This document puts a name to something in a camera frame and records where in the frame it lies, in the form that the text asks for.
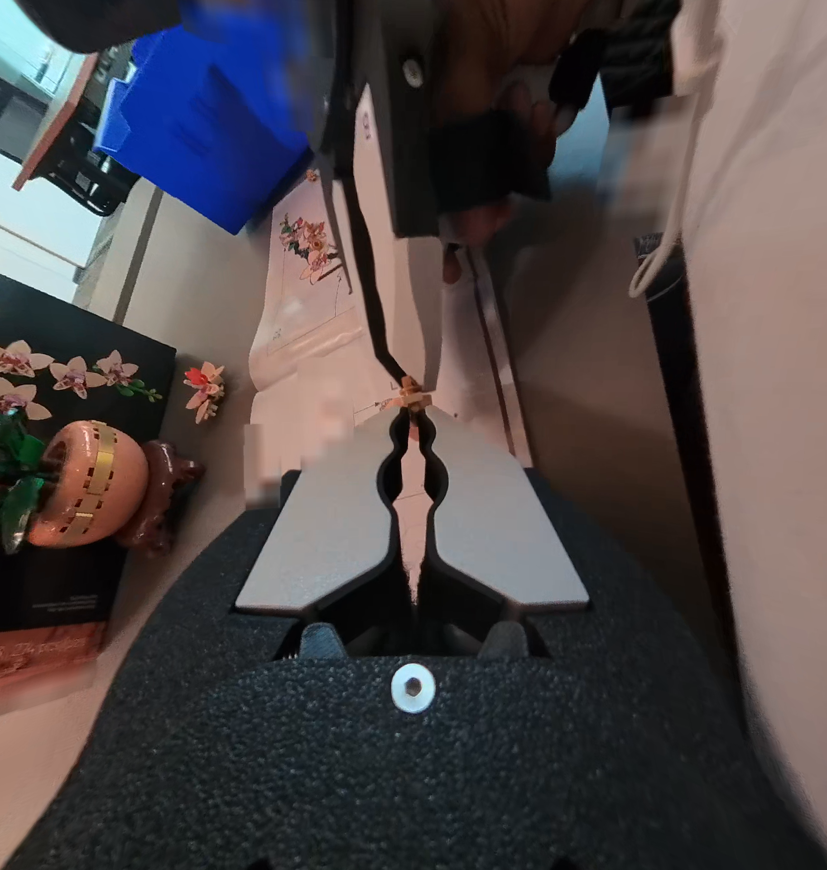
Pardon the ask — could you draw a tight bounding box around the toy brick instruction booklet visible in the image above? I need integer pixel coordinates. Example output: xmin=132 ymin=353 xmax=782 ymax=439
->
xmin=248 ymin=163 xmax=533 ymax=477

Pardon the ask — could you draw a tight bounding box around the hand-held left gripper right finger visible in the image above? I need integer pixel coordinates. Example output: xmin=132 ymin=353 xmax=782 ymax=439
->
xmin=412 ymin=406 xmax=591 ymax=621

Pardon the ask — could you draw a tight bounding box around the brown-edged table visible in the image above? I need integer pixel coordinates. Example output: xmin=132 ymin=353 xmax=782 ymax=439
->
xmin=11 ymin=53 xmax=105 ymax=193

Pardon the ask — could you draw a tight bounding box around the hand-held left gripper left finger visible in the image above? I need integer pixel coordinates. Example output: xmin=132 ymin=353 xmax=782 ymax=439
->
xmin=234 ymin=408 xmax=414 ymax=623

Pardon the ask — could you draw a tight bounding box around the black flower-print toy box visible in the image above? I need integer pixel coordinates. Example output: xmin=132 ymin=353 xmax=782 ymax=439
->
xmin=0 ymin=264 xmax=178 ymax=684

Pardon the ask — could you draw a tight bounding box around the person's right hand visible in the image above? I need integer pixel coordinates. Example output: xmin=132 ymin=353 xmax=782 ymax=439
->
xmin=437 ymin=0 xmax=679 ymax=285

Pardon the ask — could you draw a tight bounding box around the toy brick plant pot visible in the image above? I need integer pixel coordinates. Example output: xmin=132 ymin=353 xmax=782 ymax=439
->
xmin=0 ymin=408 xmax=205 ymax=557

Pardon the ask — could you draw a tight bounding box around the dark cabinet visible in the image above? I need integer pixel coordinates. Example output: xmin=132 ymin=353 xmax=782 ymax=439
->
xmin=0 ymin=71 xmax=48 ymax=147

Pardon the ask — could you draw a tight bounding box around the beige desk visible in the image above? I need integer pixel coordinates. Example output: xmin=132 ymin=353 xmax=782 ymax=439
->
xmin=0 ymin=82 xmax=747 ymax=870

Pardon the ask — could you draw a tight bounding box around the person's pale clothing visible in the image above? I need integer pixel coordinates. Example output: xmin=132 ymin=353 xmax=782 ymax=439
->
xmin=672 ymin=0 xmax=827 ymax=870

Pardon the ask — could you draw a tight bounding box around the toy brick flower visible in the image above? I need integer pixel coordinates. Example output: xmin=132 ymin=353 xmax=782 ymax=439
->
xmin=183 ymin=362 xmax=227 ymax=425

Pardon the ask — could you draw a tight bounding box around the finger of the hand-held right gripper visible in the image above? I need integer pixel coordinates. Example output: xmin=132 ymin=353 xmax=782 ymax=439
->
xmin=317 ymin=151 xmax=410 ymax=385
xmin=350 ymin=80 xmax=450 ymax=394

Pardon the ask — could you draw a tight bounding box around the blue plastic bin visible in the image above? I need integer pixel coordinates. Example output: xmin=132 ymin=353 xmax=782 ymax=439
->
xmin=91 ymin=14 xmax=319 ymax=236

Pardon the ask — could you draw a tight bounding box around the black chair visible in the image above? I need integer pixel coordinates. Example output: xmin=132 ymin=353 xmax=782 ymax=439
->
xmin=43 ymin=95 xmax=146 ymax=218

